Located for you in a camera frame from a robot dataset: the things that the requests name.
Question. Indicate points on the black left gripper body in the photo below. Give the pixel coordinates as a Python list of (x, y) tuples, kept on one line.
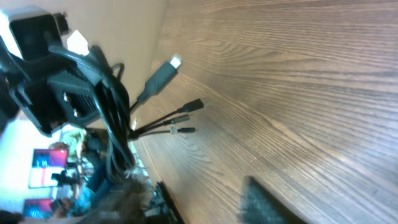
[(54, 91)]

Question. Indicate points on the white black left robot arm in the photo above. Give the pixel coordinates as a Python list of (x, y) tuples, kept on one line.
[(95, 60)]

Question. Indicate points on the person in background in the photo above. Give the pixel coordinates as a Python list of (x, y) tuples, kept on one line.
[(86, 172)]

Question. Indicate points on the background monitor screen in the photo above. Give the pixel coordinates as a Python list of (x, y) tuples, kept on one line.
[(47, 164)]

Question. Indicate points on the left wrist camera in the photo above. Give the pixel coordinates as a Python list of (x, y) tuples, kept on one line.
[(28, 32)]

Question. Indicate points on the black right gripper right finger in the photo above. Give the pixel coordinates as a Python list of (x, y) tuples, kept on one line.
[(260, 206)]

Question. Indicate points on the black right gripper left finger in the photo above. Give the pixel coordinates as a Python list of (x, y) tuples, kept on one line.
[(118, 204)]

